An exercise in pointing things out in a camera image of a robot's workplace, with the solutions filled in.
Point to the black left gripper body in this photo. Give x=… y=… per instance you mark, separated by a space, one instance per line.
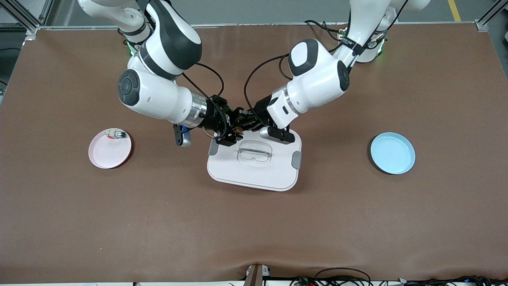
x=260 y=109

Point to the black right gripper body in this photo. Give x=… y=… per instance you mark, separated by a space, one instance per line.
x=213 y=115

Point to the orange and black switch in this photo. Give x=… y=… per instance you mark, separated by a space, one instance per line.
x=237 y=129

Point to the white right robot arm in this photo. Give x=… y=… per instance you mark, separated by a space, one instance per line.
x=158 y=95

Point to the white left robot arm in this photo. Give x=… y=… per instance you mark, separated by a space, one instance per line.
x=317 y=83

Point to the grey box latch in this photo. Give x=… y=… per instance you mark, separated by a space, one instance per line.
x=212 y=150
x=296 y=159

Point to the white lidded storage box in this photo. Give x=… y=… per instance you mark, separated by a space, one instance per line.
x=254 y=174

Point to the brown table cover mat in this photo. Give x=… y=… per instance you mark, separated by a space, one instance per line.
x=254 y=230

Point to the pink round plate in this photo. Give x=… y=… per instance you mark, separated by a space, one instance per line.
x=111 y=155

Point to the light blue round plate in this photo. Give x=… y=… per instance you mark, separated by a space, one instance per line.
x=393 y=154

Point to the silver table edge rail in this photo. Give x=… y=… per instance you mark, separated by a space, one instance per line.
x=258 y=24

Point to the green and white switch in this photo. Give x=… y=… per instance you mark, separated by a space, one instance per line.
x=118 y=134

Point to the brown camera mount post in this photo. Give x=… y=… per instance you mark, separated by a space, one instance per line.
x=256 y=276

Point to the aluminium frame extrusion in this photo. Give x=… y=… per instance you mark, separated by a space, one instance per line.
x=29 y=24

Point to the aluminium frame corner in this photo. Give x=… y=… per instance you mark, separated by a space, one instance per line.
x=482 y=26

